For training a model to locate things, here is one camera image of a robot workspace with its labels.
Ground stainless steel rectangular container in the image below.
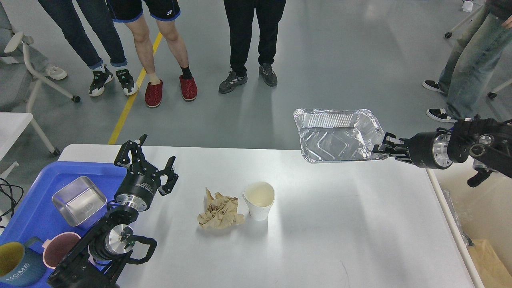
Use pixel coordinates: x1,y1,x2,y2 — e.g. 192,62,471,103
52,176,107,230

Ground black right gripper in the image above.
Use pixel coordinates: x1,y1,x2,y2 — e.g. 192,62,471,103
372,132,453,170

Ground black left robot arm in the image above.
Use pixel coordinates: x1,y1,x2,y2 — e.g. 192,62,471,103
46,134,178,288

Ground white rolling chair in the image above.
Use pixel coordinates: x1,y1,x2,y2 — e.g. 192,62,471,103
443,0,512,100

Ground white paper cup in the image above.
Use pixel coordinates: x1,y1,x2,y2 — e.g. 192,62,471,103
242,182,276,221

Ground person in blue shirt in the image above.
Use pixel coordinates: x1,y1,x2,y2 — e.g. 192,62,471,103
106,0,198,108

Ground aluminium foil tray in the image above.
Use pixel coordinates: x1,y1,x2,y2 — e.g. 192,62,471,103
293,109,387,164

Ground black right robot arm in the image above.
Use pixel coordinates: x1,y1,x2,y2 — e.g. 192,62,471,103
372,118,512,187

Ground pink mug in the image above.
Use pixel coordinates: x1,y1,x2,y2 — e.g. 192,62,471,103
42,232,82,269

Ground beige plastic bin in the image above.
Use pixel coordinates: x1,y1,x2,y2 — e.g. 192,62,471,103
427,160,512,288

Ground brown paper in bin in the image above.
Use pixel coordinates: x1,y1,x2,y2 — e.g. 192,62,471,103
468,239,512,288

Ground person in black trousers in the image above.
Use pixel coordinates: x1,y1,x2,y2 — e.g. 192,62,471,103
218,0,287,94

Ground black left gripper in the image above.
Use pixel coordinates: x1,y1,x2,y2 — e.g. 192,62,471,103
114,134,179,211

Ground blue plastic tray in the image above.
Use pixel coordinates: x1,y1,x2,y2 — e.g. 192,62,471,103
0,162,126,244

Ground black cables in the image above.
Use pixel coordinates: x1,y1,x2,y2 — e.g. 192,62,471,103
0,179,24,218

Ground white side table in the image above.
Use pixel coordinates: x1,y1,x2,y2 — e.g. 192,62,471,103
0,112,60,160

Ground person in dark jeans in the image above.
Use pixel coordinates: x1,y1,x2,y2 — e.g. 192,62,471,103
38,0,138,97

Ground brown paper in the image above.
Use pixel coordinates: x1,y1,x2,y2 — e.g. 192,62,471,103
197,188,245,229
468,239,512,288

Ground person in grey jeans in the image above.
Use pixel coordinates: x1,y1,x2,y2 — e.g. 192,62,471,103
422,0,512,122

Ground blue HOME mug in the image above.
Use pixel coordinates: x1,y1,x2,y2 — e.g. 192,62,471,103
0,236,46,287

